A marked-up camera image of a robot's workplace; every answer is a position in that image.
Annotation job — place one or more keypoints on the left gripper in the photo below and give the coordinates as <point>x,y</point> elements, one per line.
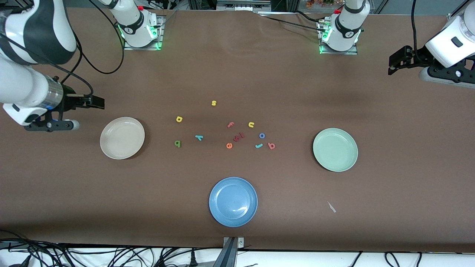
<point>414,58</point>

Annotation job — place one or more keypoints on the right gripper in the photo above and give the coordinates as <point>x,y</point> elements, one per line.
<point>69,102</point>

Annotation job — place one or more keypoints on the green foam letter b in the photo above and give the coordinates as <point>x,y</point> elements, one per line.
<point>177,143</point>

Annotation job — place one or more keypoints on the pink foam letter a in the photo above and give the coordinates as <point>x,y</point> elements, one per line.
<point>271,145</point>

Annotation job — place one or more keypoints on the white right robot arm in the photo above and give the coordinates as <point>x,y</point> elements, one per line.
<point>29,85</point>

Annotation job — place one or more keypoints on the aluminium corner profile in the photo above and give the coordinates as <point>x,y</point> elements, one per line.
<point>454,13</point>

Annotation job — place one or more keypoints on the beige round plate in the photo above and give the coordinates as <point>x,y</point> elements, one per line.
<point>122,138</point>

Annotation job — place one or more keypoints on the pale green round plate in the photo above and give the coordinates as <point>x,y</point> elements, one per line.
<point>335,150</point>

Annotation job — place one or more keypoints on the orange decoration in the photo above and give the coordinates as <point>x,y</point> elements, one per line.
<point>319,3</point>

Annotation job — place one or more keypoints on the white paper scrap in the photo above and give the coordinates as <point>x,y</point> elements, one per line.
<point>331,207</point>

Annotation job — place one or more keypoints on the red foam letter w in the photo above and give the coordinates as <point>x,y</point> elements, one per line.
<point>236,139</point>

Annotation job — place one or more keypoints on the brown table cover sheet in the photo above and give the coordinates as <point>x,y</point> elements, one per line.
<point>237,74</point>

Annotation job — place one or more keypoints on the blue round plate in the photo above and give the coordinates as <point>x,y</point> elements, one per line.
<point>233,201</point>

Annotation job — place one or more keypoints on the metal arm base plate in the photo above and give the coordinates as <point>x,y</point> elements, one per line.
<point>160,29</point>
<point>337,52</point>

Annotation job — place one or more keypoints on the grey camera mount pole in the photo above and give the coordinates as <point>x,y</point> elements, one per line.
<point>227,257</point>

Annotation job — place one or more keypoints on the aluminium frame rail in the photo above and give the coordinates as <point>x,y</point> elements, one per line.
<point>241,5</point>

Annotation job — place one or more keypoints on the metal pole bracket plate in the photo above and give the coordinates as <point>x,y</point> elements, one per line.
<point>241,243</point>

